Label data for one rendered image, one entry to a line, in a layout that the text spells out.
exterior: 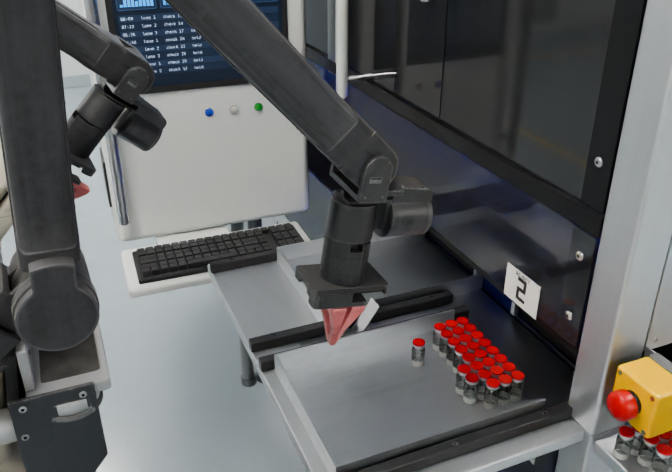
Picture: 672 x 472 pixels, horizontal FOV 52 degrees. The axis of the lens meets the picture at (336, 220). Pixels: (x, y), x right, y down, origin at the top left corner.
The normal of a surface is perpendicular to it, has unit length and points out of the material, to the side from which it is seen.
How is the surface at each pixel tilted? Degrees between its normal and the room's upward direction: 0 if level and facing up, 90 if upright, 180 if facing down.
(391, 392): 0
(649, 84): 90
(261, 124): 90
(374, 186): 93
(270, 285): 0
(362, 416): 0
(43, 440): 90
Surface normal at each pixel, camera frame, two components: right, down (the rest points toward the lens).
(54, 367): 0.00, -0.89
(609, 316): -0.92, 0.18
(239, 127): 0.36, 0.42
